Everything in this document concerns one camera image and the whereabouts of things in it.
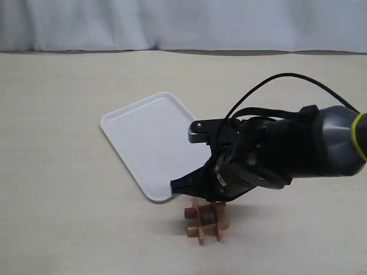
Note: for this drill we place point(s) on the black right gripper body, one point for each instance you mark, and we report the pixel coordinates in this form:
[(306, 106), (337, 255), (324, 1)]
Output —
[(245, 156)]

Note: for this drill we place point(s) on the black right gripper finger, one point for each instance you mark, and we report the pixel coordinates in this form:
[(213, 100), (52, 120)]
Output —
[(200, 177), (195, 192)]

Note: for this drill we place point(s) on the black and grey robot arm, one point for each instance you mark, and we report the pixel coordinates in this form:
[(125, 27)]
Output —
[(329, 142)]

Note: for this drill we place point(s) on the white rectangular plastic tray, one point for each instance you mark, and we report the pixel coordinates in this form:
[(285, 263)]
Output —
[(151, 138)]

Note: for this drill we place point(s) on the white backdrop curtain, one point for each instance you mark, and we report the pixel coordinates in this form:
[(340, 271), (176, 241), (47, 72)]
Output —
[(288, 26)]

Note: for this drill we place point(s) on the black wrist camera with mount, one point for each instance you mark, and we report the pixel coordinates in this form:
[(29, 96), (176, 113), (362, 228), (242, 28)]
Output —
[(205, 131)]

